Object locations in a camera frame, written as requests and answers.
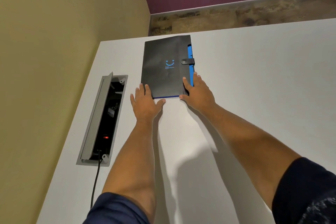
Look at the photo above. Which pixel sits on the person's right hand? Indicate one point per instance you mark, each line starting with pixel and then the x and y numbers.
pixel 200 96

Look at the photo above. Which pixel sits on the person's left hand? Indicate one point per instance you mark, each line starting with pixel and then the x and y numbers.
pixel 145 104

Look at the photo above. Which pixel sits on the person's left middle finger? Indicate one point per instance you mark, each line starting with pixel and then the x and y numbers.
pixel 142 89

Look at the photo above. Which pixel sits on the person's left little finger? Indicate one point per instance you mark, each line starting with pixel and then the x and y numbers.
pixel 132 99

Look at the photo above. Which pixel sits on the person's right thumb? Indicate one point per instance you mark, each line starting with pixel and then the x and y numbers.
pixel 183 97

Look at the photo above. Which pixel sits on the person's left thumb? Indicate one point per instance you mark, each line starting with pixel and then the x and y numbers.
pixel 160 103

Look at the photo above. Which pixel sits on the black folder with blue print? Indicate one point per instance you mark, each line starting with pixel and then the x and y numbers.
pixel 164 66

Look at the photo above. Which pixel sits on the person's right forearm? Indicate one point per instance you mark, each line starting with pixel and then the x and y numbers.
pixel 252 147

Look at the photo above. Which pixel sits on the person's left forearm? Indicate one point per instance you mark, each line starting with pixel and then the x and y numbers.
pixel 132 163

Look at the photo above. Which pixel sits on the black power strip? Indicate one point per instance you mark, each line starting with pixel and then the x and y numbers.
pixel 107 124

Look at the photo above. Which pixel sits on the grey skirting board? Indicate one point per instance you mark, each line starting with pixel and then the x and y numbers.
pixel 236 2

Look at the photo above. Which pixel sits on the dark blue left sleeve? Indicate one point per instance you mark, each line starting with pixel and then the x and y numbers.
pixel 115 210

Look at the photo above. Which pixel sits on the dark blue sleeve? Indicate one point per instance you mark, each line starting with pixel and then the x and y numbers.
pixel 115 210
pixel 307 192

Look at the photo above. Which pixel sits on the dark blue right sleeve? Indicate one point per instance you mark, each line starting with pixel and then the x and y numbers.
pixel 307 192

